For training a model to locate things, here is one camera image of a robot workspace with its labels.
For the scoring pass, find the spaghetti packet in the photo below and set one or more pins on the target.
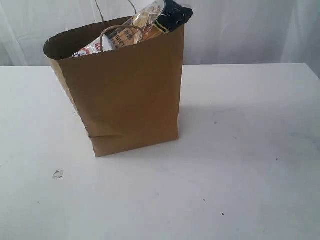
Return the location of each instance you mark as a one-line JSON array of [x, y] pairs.
[[158, 18]]

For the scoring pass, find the brown paper shopping bag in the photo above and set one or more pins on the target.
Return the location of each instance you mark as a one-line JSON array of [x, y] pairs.
[[127, 98]]

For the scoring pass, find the clear plastic scrap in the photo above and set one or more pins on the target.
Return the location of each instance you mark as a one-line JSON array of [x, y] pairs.
[[58, 174]]

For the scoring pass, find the small white blue milk carton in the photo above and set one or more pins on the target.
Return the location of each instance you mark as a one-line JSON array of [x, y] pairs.
[[95, 47]]

